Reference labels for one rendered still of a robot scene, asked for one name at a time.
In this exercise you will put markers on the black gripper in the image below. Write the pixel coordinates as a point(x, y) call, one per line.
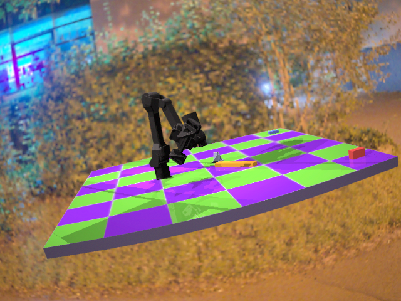
point(189, 137)

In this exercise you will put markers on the red rectangular block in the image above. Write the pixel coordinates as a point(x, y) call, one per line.
point(356, 153)

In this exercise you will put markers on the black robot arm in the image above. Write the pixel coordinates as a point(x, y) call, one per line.
point(160, 150)

